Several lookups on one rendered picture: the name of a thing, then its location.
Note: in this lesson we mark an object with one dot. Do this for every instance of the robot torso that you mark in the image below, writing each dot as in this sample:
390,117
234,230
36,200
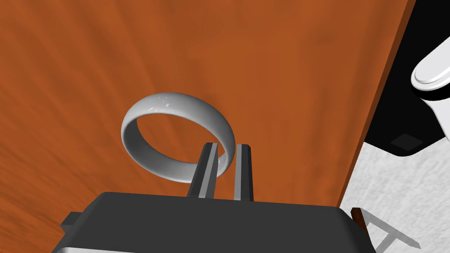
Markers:
434,75

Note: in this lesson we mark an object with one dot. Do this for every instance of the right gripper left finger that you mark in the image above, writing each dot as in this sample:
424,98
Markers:
204,175

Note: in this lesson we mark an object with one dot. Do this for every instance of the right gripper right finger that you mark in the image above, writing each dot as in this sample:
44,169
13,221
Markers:
243,175

